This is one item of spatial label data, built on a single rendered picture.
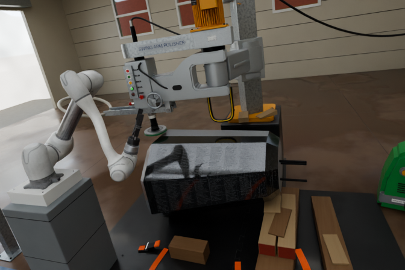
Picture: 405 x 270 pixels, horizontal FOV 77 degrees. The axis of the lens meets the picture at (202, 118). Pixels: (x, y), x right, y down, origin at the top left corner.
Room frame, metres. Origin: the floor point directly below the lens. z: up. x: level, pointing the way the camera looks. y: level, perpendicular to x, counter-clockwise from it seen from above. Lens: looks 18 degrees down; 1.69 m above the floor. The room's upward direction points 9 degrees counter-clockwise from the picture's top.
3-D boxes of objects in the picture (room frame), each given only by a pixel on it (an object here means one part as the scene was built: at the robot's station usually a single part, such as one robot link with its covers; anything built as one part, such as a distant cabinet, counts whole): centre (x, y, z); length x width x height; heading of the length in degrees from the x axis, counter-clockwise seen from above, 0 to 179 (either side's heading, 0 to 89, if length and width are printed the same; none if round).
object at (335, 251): (1.35, -0.77, 0.13); 0.25 x 0.10 x 0.01; 167
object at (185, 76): (2.21, 0.09, 1.30); 0.74 x 0.23 x 0.49; 77
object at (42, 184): (1.58, 1.12, 0.91); 0.22 x 0.18 x 0.06; 74
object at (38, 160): (1.59, 1.14, 1.05); 0.18 x 0.16 x 0.22; 168
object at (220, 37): (2.23, 0.12, 1.62); 0.96 x 0.25 x 0.17; 77
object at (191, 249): (1.61, 0.27, 0.07); 0.30 x 0.12 x 0.12; 67
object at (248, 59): (2.53, -0.44, 1.36); 0.74 x 0.34 x 0.25; 144
